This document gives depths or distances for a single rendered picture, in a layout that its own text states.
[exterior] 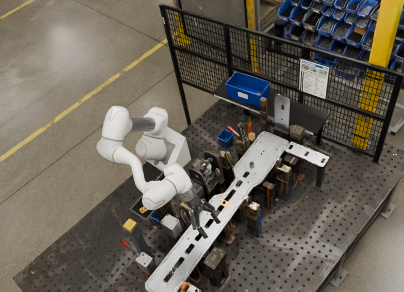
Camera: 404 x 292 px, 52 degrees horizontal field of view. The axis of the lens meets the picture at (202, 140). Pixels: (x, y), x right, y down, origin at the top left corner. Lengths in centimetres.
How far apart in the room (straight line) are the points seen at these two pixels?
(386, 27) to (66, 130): 360
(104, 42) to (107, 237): 359
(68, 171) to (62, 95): 126
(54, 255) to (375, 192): 230
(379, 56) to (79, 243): 235
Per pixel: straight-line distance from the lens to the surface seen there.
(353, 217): 304
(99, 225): 320
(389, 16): 258
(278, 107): 292
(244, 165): 287
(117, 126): 249
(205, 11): 505
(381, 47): 271
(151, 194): 207
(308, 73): 300
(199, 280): 281
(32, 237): 429
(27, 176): 477
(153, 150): 304
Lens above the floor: 328
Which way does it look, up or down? 48 degrees down
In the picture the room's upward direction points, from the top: 12 degrees counter-clockwise
